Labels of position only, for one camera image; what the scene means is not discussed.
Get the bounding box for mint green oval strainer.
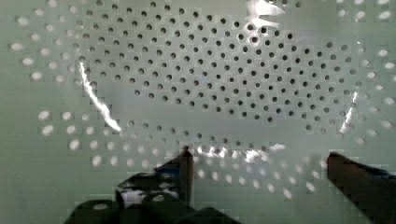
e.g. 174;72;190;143
1;0;395;224

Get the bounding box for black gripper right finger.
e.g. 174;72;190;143
327;152;396;224

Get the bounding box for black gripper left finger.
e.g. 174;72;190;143
154;146;193;204

